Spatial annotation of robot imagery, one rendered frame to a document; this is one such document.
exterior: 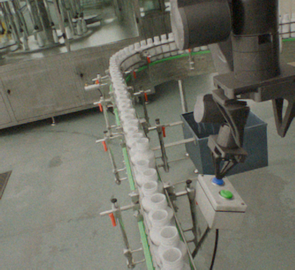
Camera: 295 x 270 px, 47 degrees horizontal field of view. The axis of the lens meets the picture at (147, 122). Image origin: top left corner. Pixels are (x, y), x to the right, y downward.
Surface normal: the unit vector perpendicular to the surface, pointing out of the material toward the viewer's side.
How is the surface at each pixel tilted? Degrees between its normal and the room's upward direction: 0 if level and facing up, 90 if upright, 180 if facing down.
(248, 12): 90
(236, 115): 111
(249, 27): 90
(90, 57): 90
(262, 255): 0
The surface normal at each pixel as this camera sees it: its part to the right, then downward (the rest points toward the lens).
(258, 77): -0.22, 0.43
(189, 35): 0.22, 0.65
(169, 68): 0.29, 0.34
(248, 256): -0.18, -0.90
